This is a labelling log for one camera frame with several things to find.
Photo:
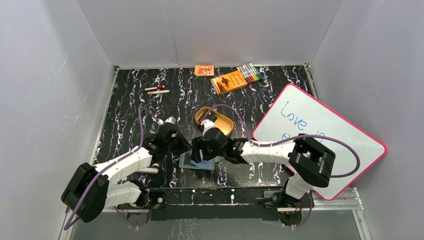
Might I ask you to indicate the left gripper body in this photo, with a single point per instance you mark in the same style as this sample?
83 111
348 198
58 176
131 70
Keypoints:
180 144

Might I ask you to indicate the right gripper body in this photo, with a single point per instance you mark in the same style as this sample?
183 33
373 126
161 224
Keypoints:
208 153

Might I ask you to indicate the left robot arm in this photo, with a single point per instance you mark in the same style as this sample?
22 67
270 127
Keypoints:
94 188

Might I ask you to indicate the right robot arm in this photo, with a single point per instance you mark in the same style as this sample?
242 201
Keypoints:
312 161

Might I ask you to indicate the small orange card box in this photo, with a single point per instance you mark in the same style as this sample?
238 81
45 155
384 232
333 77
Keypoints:
204 70

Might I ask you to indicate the tan oval tray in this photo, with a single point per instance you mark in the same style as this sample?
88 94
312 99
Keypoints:
222 122

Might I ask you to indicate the white stapler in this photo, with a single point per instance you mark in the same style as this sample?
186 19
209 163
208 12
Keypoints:
153 169

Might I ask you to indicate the white pink marker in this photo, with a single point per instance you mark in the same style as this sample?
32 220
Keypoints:
158 92

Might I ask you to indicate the red capped marker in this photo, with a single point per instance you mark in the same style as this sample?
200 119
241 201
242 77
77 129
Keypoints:
156 88

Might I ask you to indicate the orange book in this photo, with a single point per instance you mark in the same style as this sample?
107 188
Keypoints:
228 82

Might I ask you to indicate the set of coloured markers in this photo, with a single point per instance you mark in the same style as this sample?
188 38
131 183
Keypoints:
250 73

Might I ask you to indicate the pink framed whiteboard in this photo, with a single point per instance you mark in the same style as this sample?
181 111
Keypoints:
296 112

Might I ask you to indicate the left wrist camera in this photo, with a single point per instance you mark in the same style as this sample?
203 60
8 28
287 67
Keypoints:
167 124

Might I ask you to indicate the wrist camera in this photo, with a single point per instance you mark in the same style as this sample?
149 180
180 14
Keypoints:
167 124
207 125

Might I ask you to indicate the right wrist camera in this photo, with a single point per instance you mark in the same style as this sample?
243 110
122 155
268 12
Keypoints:
207 125

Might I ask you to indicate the black base frame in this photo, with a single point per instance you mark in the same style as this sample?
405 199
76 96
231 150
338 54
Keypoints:
263 203

